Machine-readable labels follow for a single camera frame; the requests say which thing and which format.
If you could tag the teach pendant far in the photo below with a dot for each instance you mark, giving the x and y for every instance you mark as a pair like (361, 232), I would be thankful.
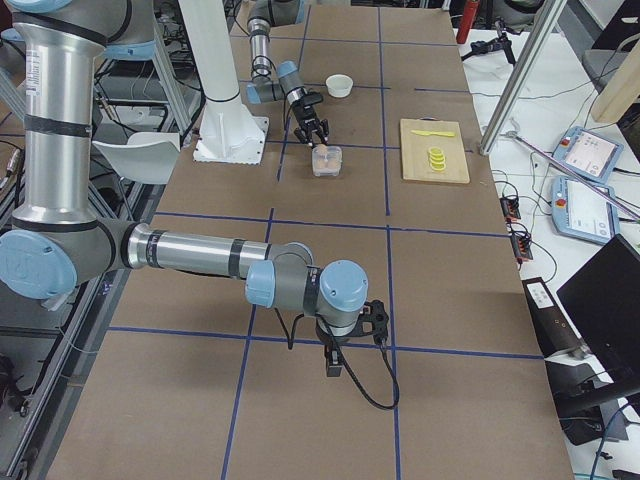
(588, 154)

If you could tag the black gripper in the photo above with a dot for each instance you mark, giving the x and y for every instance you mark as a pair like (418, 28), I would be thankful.
(303, 115)
(331, 344)

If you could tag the clear plastic egg box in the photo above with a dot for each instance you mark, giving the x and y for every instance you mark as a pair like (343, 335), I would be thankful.
(334, 151)

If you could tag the bamboo cutting board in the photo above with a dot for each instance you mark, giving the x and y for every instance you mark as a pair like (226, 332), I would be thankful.
(415, 156)

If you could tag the teach pendant near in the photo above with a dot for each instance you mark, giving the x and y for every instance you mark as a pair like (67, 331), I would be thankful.
(580, 213)

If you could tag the yellow plastic knife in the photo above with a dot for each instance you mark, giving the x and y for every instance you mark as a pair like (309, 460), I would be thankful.
(446, 134)

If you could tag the black tripod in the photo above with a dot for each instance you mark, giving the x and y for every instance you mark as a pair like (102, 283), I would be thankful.
(500, 43)

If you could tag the red cylinder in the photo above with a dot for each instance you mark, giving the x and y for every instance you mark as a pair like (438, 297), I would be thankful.
(467, 20)

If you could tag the white bowl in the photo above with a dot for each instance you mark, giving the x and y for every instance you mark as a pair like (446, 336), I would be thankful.
(339, 85)

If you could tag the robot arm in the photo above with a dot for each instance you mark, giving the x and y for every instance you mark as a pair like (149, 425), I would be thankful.
(57, 242)
(270, 83)

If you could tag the aluminium frame post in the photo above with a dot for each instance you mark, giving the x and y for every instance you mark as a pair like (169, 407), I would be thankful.
(543, 26)

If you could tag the teach pendant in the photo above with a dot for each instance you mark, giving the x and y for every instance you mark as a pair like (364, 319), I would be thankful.
(580, 213)
(588, 154)

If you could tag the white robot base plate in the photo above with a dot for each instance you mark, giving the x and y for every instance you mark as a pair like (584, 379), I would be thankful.
(218, 148)

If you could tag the white chair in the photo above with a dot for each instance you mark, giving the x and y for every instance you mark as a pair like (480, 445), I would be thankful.
(147, 157)

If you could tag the black box device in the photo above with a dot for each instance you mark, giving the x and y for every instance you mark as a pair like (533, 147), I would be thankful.
(554, 334)

